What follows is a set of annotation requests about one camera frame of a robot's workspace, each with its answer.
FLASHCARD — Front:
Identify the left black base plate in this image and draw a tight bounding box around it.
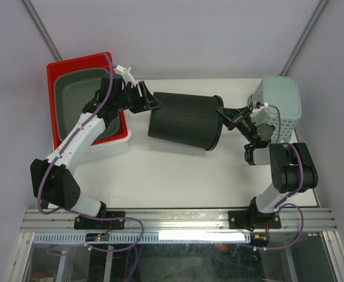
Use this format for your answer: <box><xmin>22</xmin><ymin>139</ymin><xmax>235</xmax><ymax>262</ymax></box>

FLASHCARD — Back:
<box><xmin>73</xmin><ymin>210</ymin><xmax>126</xmax><ymax>230</ymax></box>

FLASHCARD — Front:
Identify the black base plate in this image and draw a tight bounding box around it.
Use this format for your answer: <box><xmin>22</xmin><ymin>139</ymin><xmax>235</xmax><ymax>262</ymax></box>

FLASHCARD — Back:
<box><xmin>228</xmin><ymin>210</ymin><xmax>281</xmax><ymax>231</ymax></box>
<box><xmin>73</xmin><ymin>210</ymin><xmax>126</xmax><ymax>230</ymax></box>

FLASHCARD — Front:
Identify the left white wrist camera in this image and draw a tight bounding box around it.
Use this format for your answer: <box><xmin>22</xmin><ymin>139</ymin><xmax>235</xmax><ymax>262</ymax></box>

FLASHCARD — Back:
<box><xmin>114</xmin><ymin>65</ymin><xmax>136</xmax><ymax>86</ymax></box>

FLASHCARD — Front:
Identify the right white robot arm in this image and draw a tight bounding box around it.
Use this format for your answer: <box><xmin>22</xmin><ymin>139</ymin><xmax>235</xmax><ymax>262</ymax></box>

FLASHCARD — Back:
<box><xmin>216</xmin><ymin>106</ymin><xmax>318</xmax><ymax>231</ymax></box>

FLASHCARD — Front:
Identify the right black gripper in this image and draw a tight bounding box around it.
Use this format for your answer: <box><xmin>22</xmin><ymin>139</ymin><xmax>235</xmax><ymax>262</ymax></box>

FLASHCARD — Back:
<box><xmin>214</xmin><ymin>106</ymin><xmax>255</xmax><ymax>146</ymax></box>

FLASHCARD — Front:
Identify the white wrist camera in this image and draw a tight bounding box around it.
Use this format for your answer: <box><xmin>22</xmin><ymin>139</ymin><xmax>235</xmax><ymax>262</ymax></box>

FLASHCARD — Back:
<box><xmin>248</xmin><ymin>102</ymin><xmax>274</xmax><ymax>113</ymax></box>
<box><xmin>114</xmin><ymin>65</ymin><xmax>136</xmax><ymax>86</ymax></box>

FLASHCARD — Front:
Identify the white slotted cable duct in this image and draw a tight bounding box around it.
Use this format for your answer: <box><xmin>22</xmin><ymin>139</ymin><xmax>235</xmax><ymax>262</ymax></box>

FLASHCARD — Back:
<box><xmin>33</xmin><ymin>230</ymin><xmax>251</xmax><ymax>245</ymax></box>

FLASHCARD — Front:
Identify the large black plastic bucket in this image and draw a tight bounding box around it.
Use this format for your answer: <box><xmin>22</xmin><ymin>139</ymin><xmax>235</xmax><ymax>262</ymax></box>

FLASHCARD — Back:
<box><xmin>148</xmin><ymin>92</ymin><xmax>224</xmax><ymax>151</ymax></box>

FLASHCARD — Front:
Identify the left aluminium frame post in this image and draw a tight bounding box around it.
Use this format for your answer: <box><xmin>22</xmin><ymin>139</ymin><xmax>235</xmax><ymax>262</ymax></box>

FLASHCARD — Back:
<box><xmin>20</xmin><ymin>0</ymin><xmax>62</xmax><ymax>62</ymax></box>

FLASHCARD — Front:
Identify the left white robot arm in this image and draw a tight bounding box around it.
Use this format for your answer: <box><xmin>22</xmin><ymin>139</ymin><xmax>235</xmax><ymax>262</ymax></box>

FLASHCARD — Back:
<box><xmin>30</xmin><ymin>73</ymin><xmax>161</xmax><ymax>229</ymax></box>

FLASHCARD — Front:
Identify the white plastic bin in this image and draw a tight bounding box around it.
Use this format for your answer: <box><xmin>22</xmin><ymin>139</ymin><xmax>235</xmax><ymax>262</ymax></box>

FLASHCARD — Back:
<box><xmin>48</xmin><ymin>111</ymin><xmax>131</xmax><ymax>163</ymax></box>

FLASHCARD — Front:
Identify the right aluminium frame post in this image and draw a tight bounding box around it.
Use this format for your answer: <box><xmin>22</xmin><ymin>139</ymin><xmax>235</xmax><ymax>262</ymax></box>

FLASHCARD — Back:
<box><xmin>280</xmin><ymin>0</ymin><xmax>330</xmax><ymax>76</ymax></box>

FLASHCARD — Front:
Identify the teal perforated plastic basket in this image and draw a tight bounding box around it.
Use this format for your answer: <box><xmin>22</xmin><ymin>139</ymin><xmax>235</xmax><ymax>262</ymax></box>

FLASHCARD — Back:
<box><xmin>247</xmin><ymin>75</ymin><xmax>302</xmax><ymax>143</ymax></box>

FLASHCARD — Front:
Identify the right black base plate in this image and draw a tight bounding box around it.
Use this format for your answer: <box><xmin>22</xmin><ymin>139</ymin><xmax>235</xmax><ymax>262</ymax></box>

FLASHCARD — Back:
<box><xmin>228</xmin><ymin>210</ymin><xmax>281</xmax><ymax>231</ymax></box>

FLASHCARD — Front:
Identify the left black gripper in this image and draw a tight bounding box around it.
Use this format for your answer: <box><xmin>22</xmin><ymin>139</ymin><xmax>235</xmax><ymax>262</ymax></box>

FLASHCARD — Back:
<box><xmin>116</xmin><ymin>81</ymin><xmax>162</xmax><ymax>114</ymax></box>

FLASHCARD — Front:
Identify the aluminium frame post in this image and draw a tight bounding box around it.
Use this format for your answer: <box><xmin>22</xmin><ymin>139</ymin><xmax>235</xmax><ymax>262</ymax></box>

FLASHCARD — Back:
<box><xmin>20</xmin><ymin>0</ymin><xmax>62</xmax><ymax>62</ymax></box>
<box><xmin>280</xmin><ymin>0</ymin><xmax>330</xmax><ymax>76</ymax></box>

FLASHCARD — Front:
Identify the red plastic tray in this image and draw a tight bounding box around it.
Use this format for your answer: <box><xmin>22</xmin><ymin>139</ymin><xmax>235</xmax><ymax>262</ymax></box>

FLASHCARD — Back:
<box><xmin>46</xmin><ymin>52</ymin><xmax>113</xmax><ymax>149</ymax></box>

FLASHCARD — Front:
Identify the aluminium mounting rail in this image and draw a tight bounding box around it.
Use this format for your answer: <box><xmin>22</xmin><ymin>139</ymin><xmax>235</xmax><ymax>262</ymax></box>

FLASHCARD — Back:
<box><xmin>21</xmin><ymin>207</ymin><xmax>338</xmax><ymax>233</ymax></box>

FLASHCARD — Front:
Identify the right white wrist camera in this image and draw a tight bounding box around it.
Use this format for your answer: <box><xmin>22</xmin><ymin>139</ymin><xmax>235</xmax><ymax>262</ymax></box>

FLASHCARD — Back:
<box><xmin>248</xmin><ymin>102</ymin><xmax>274</xmax><ymax>113</ymax></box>

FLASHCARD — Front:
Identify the grey plastic tray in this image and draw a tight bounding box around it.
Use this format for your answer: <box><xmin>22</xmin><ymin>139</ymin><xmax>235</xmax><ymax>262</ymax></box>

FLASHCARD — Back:
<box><xmin>54</xmin><ymin>68</ymin><xmax>109</xmax><ymax>141</ymax></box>

